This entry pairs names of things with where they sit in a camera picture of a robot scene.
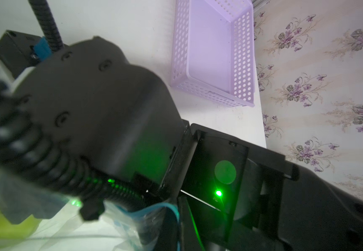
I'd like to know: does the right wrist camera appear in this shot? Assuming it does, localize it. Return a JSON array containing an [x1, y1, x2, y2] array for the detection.
[[0, 30, 53, 78]]

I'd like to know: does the clear zip-top plastic bag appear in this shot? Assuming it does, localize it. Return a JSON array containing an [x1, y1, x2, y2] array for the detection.
[[0, 169, 180, 251]]

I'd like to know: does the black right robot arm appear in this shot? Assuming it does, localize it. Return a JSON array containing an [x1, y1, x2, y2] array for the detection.
[[0, 1, 363, 251]]

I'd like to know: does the purple plastic basket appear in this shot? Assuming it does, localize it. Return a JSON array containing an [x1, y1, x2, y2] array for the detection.
[[170, 0, 256, 107]]

